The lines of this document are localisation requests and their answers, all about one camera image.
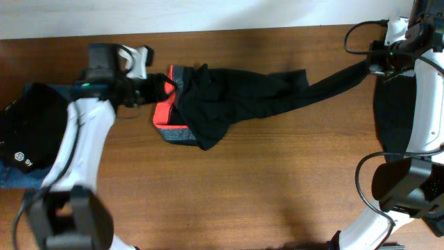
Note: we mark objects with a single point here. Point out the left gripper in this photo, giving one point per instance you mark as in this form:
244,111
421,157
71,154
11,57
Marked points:
156,85

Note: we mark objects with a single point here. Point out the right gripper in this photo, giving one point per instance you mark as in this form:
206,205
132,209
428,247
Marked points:
374,62

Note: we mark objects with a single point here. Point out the black leggings red grey waistband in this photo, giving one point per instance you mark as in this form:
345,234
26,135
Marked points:
206,102

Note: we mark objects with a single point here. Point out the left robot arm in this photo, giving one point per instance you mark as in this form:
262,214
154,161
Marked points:
65,212

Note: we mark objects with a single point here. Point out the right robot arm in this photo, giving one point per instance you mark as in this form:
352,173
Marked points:
373,227

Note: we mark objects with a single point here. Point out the black garment pile right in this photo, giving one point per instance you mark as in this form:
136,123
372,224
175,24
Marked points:
409,121

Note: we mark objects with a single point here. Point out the folded black shirt with logo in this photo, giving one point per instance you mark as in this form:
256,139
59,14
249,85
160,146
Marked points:
54,123

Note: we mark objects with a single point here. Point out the folded blue jeans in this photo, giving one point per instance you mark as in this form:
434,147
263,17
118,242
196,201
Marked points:
17,177

